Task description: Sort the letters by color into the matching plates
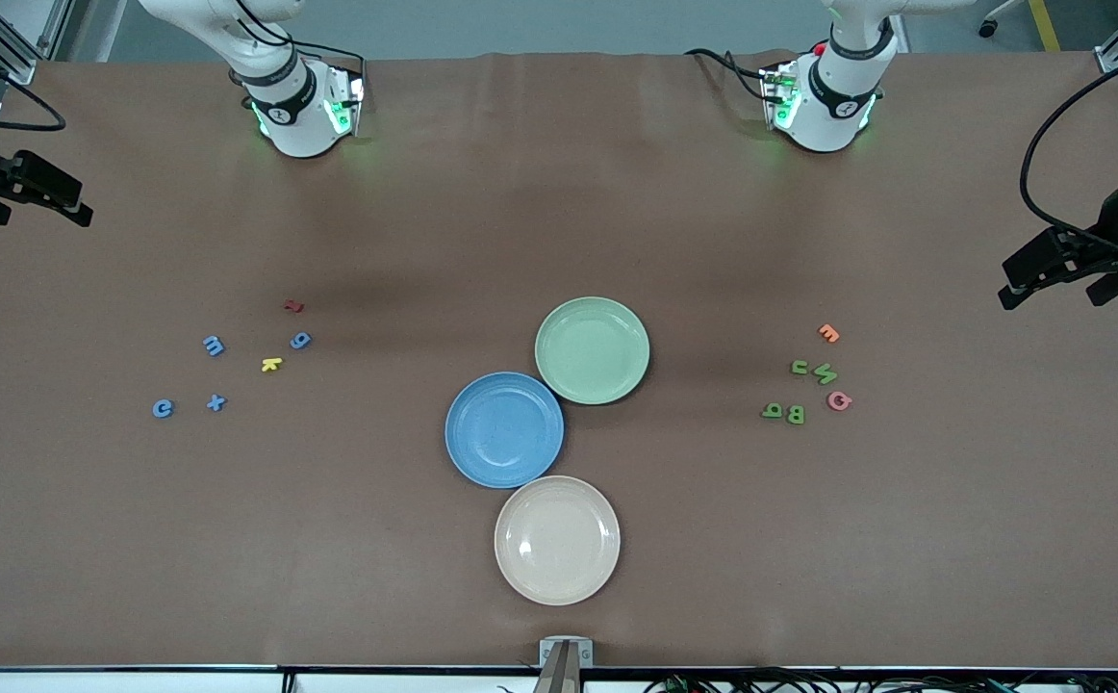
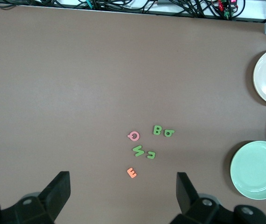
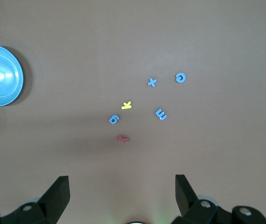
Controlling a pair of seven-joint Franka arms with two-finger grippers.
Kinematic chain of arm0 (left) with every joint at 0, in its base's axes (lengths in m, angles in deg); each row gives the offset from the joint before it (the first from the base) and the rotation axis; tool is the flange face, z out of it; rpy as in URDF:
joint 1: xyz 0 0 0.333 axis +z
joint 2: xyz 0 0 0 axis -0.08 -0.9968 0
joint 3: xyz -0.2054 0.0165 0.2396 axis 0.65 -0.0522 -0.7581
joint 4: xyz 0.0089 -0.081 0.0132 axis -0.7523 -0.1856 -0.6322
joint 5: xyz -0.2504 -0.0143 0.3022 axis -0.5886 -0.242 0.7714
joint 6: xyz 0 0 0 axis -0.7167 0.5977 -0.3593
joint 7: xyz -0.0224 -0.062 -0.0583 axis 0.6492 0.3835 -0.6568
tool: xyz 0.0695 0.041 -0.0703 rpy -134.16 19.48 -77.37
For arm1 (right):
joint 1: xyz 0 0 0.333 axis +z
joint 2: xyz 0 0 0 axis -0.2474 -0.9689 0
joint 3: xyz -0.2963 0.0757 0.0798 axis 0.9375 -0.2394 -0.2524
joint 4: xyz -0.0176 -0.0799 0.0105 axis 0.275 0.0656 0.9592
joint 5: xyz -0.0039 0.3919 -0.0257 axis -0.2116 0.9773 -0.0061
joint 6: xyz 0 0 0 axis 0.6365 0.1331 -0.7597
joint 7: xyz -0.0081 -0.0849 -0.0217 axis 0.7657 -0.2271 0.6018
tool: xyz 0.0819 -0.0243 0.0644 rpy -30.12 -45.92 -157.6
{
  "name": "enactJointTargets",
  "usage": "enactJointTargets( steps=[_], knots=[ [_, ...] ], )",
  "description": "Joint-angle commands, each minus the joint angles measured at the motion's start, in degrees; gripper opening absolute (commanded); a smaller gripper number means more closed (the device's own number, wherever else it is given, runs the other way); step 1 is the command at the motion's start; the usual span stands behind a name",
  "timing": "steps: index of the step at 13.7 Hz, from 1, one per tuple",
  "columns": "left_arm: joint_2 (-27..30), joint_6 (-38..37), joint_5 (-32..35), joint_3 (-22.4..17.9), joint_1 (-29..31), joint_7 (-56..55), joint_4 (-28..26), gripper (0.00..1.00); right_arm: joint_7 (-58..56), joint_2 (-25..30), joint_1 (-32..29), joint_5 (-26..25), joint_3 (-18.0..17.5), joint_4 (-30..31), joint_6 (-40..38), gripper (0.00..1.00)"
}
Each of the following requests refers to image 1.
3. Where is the green round plate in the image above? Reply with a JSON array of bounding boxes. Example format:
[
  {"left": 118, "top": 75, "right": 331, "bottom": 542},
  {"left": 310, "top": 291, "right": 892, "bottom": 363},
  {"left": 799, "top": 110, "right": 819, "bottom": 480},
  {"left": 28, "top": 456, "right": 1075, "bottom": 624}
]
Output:
[{"left": 534, "top": 296, "right": 651, "bottom": 406}]

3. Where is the brown table cover sheet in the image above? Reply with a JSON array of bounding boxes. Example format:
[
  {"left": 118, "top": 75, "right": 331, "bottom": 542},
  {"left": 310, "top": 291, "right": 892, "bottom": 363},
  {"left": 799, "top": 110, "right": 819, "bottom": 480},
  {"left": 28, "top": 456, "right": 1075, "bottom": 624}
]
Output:
[{"left": 0, "top": 50, "right": 1118, "bottom": 672}]

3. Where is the blue round plate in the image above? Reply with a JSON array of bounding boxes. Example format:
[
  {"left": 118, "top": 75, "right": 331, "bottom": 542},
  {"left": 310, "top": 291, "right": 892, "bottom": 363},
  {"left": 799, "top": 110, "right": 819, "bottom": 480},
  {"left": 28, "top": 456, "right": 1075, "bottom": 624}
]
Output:
[{"left": 445, "top": 372, "right": 566, "bottom": 490}]

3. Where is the beige round plate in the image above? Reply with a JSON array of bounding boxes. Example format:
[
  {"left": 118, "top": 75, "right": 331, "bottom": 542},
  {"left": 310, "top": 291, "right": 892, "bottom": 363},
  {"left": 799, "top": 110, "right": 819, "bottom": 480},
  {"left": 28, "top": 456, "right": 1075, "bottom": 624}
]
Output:
[{"left": 494, "top": 475, "right": 622, "bottom": 607}]

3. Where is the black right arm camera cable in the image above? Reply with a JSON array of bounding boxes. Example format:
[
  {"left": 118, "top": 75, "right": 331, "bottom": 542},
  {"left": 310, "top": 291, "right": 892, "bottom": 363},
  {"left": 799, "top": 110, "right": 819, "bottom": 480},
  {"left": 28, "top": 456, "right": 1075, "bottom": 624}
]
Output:
[{"left": 0, "top": 29, "right": 67, "bottom": 131}]

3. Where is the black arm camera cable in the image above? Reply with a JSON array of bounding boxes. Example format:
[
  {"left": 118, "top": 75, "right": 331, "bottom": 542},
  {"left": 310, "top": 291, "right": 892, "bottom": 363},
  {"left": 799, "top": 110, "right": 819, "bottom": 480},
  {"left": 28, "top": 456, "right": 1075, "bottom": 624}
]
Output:
[
  {"left": 0, "top": 29, "right": 67, "bottom": 131},
  {"left": 1019, "top": 43, "right": 1118, "bottom": 256}
]

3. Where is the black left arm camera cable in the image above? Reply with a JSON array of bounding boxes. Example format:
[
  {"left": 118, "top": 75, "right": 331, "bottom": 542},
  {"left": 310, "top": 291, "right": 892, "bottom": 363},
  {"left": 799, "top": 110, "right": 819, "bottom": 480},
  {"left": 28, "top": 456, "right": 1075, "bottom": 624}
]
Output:
[{"left": 1019, "top": 43, "right": 1118, "bottom": 256}]

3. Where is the black right arm base cable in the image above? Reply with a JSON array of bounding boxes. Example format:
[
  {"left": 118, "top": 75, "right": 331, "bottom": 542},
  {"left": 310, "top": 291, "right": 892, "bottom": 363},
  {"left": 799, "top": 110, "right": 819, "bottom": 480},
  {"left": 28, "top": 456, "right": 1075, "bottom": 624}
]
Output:
[{"left": 232, "top": 0, "right": 368, "bottom": 92}]

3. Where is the black arm base cable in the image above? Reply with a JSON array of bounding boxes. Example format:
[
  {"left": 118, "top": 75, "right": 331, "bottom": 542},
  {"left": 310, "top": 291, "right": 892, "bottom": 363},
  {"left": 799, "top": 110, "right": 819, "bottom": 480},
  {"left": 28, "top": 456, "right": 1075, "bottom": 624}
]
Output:
[
  {"left": 684, "top": 48, "right": 781, "bottom": 102},
  {"left": 232, "top": 0, "right": 368, "bottom": 92}
]

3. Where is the black left arm base cable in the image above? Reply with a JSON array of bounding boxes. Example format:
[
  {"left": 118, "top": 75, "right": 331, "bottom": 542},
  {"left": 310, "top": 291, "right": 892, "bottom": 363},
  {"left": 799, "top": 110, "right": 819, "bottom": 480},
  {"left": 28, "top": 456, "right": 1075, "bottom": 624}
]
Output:
[{"left": 684, "top": 48, "right": 781, "bottom": 102}]

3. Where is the white table frame rail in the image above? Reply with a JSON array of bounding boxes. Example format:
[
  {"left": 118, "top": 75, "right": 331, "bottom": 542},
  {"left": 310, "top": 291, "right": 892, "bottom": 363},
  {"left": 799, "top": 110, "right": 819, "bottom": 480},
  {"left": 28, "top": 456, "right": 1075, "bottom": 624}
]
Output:
[{"left": 0, "top": 664, "right": 1118, "bottom": 693}]

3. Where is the black cable tangle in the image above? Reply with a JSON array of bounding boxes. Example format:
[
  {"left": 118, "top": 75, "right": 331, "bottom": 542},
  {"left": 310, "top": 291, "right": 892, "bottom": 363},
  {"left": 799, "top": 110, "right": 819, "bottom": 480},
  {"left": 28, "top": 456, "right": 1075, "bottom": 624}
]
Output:
[{"left": 496, "top": 669, "right": 1118, "bottom": 693}]

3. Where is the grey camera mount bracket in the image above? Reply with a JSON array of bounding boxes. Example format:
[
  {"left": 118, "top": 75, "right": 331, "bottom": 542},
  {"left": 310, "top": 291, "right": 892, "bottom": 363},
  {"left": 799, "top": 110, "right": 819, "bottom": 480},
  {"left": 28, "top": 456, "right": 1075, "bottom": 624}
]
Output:
[{"left": 538, "top": 637, "right": 595, "bottom": 693}]

